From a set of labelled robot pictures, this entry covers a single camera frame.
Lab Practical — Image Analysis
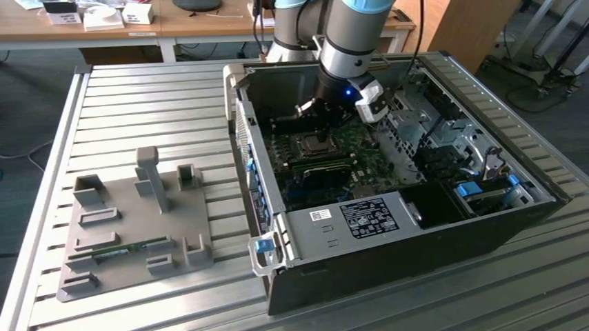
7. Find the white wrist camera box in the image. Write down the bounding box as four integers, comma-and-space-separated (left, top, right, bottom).
353, 78, 390, 124

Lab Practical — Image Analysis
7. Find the wooden desk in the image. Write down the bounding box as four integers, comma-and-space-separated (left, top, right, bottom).
0, 0, 163, 65
159, 0, 418, 63

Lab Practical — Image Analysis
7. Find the metal socket cover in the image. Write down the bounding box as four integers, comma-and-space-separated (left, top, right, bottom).
298, 132, 341, 157

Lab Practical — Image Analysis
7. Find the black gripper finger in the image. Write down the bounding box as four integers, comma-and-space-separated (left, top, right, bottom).
294, 99, 333, 143

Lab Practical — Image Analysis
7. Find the green RAM stick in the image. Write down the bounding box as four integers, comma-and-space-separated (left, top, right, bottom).
91, 241, 151, 259

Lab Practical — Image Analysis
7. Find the CPU socket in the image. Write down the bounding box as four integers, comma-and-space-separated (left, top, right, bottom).
295, 132, 342, 159

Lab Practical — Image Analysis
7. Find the grey power supply unit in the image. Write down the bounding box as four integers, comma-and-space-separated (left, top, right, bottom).
274, 192, 423, 269

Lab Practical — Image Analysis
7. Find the black equipment base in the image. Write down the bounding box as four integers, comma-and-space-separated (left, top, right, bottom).
478, 51, 588, 92

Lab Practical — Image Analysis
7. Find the grey parts rack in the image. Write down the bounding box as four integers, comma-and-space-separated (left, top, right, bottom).
55, 146, 216, 303

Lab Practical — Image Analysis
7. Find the black graphics card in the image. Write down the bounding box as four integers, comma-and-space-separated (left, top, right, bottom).
301, 164, 354, 190

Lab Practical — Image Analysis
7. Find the silver CPU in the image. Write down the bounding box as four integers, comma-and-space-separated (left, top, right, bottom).
306, 136, 335, 154

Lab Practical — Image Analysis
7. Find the wooden cabinet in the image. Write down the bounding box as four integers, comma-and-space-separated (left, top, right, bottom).
402, 0, 524, 75

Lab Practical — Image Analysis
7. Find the metal drive cage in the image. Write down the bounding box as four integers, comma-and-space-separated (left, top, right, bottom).
374, 63, 479, 185

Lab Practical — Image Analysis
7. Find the green motherboard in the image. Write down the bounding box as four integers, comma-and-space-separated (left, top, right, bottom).
264, 117, 401, 211

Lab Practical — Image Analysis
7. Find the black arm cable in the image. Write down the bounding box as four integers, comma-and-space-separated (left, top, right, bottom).
390, 0, 425, 92

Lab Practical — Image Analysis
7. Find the small cardboard box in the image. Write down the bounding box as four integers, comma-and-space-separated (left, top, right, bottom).
247, 0, 276, 28

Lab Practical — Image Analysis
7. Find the white round-topped box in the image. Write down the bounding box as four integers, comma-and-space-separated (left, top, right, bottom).
81, 6, 126, 32

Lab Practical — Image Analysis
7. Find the blue disk carrier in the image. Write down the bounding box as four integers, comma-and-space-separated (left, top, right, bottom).
454, 181, 483, 200

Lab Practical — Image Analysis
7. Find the white printed box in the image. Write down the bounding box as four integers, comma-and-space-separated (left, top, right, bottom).
120, 3, 155, 26
47, 12, 84, 26

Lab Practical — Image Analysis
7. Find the grey round object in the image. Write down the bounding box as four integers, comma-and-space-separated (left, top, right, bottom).
174, 0, 223, 12

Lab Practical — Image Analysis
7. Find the black display stand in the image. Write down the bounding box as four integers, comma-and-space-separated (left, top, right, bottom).
43, 1, 79, 14

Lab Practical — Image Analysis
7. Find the black PC case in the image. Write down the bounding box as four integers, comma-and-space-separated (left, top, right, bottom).
223, 50, 589, 317

